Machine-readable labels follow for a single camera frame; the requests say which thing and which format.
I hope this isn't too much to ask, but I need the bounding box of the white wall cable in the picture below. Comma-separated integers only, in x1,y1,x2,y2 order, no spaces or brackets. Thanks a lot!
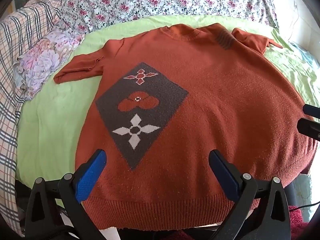
287,1,302,43

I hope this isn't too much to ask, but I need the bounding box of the white pink floral quilt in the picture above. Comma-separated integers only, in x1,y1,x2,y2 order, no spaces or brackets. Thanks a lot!
57,0,279,34

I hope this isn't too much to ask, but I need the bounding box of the orange knit sweater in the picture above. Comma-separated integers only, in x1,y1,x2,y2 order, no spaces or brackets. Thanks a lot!
54,23,318,230

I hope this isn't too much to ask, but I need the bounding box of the light blue cloth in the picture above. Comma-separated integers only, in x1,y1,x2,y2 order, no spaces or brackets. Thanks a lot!
287,40,320,220

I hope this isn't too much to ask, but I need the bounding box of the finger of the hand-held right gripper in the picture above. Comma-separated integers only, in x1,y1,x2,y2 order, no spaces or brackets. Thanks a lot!
302,104,320,119
297,117,320,142

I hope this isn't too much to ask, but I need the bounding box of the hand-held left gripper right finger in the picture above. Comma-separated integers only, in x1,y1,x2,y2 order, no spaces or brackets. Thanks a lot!
209,149,292,240

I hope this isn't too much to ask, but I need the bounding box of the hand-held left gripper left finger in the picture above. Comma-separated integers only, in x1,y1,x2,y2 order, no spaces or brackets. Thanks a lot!
25,149,108,240

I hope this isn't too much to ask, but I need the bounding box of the light green bed sheet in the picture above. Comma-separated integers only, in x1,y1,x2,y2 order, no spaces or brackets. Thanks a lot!
15,15,320,205

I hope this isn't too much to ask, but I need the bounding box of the plaid blanket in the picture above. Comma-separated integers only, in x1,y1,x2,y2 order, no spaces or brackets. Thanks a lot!
0,0,65,230

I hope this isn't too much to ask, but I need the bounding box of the purple floral pillow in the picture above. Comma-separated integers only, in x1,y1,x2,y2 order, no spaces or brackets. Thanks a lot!
14,29,85,100

